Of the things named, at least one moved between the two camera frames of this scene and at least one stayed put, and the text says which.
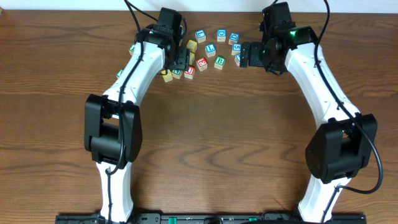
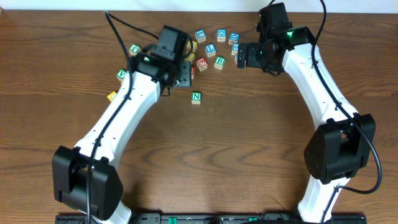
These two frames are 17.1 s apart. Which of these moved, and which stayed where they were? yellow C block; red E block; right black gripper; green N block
Moved: green N block
Stayed: yellow C block; red E block; right black gripper
